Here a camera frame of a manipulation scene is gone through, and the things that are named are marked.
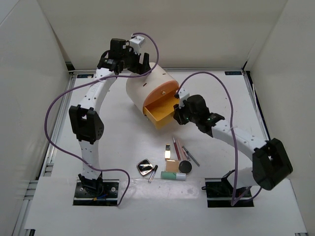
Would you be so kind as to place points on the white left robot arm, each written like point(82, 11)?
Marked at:
point(85, 121)

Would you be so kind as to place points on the grey patterned eyeliner pencil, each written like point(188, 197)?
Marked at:
point(190, 156)

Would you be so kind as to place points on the round black compact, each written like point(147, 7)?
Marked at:
point(185, 167)

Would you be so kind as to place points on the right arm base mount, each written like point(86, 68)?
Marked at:
point(219, 193)

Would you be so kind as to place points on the cream cylindrical organizer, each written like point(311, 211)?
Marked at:
point(139, 88)

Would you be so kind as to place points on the clear mascara black cap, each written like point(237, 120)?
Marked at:
point(153, 173)

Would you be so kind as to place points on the dark logo sticker left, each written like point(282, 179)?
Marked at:
point(84, 75)

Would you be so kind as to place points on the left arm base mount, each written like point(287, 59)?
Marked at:
point(96, 192)

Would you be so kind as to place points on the yellow drawer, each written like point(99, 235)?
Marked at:
point(161, 112)

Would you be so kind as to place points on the mint green tube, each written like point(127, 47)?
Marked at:
point(173, 176)

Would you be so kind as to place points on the black square compact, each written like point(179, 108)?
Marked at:
point(144, 167)

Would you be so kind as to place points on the orange plastic drawer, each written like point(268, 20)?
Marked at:
point(169, 87)

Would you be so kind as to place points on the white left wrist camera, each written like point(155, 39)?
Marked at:
point(136, 44)

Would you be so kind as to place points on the gold black lipstick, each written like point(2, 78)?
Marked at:
point(167, 153)

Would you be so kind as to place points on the dark logo sticker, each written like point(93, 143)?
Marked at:
point(84, 75)
point(233, 73)

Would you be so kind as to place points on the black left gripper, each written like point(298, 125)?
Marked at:
point(138, 67)

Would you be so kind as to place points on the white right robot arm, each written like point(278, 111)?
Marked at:
point(270, 162)

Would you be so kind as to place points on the dark logo sticker right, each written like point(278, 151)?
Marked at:
point(233, 73)

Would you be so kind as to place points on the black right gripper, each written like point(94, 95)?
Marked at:
point(178, 113)

